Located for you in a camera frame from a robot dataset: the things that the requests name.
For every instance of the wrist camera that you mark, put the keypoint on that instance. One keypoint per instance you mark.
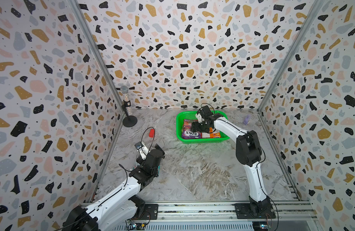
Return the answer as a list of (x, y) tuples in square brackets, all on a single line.
[(199, 117), (143, 149)]

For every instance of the black stand with clear tube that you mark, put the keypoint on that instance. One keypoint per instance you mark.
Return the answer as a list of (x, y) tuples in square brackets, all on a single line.
[(130, 120)]

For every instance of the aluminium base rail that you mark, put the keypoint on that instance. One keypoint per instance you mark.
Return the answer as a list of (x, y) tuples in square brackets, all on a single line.
[(194, 216)]

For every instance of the green plastic basket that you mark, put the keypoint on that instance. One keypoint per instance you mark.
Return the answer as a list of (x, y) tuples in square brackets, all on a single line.
[(191, 115)]

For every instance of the teal Fox's candy bag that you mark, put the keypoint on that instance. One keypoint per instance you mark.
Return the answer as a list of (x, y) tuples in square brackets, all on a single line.
[(136, 164)]

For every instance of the orange candy bag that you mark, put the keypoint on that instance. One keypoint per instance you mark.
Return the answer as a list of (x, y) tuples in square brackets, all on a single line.
[(213, 134)]

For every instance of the small purple object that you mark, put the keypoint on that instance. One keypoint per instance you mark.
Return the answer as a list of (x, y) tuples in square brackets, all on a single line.
[(247, 119)]

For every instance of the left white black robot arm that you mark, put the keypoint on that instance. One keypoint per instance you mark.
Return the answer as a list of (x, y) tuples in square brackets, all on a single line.
[(108, 205)]

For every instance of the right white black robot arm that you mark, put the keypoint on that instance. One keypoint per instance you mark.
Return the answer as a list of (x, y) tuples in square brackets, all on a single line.
[(248, 152)]

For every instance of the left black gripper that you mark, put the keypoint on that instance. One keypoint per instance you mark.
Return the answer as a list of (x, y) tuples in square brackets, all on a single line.
[(158, 149)]

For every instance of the small red block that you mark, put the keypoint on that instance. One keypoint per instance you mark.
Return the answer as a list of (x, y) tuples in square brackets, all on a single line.
[(152, 133)]

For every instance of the purple Fox's candy bag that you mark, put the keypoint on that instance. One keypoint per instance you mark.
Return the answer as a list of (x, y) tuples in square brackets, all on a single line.
[(187, 132)]

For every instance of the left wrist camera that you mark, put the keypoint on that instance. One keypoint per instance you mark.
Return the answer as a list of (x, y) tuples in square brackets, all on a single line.
[(143, 149)]

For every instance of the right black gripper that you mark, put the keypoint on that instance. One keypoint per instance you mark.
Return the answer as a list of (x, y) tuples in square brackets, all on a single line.
[(194, 127)]

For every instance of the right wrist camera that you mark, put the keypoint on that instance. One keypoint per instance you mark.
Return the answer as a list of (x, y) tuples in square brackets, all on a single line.
[(199, 117)]

